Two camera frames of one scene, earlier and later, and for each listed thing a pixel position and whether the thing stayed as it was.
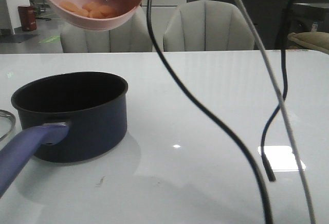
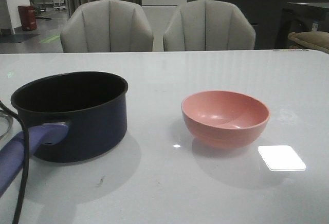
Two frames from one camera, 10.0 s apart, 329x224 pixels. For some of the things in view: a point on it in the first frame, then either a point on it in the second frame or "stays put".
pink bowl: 99,3 -> 224,119
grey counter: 268,6 stays put
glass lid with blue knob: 7,122 stays put
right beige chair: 207,25 stays put
